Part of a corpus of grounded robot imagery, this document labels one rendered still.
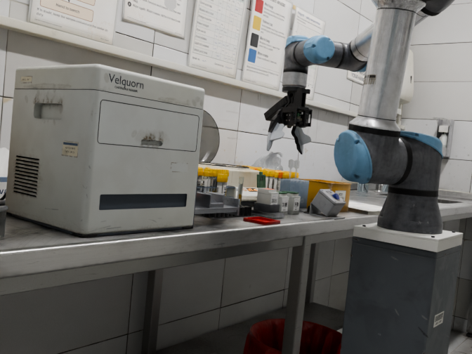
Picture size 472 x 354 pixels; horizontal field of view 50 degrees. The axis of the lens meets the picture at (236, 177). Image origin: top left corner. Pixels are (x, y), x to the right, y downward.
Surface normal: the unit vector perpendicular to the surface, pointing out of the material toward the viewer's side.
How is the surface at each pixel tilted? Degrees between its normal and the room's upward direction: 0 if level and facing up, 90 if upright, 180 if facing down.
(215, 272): 90
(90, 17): 95
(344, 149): 98
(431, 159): 89
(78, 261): 90
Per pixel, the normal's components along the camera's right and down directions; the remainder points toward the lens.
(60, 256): 0.78, 0.11
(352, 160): -0.94, 0.07
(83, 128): -0.62, -0.02
